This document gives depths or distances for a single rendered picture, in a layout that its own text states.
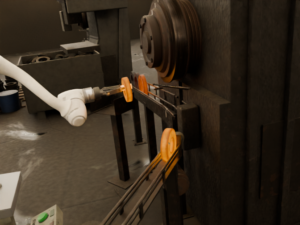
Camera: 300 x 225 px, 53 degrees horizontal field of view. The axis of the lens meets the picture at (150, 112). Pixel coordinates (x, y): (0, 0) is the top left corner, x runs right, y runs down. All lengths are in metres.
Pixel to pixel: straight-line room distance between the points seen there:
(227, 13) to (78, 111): 0.89
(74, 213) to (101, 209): 0.18
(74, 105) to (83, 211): 0.87
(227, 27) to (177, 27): 0.28
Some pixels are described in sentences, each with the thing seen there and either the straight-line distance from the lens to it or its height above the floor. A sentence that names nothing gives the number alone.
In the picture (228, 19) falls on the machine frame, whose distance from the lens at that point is 1.34.
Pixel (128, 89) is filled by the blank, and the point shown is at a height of 0.84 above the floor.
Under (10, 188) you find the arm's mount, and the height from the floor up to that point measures 0.40.
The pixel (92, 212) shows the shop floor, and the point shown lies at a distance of 2.23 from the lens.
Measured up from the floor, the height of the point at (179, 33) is 1.17.
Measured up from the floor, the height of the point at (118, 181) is 0.01.
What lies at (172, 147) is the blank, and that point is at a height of 0.68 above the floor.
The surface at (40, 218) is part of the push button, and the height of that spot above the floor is 0.61.
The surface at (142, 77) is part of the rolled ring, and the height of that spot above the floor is 0.76.
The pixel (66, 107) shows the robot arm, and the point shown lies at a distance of 1.68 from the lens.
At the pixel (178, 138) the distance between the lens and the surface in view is 1.45.
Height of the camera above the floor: 1.33
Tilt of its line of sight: 20 degrees down
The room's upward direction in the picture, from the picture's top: 6 degrees counter-clockwise
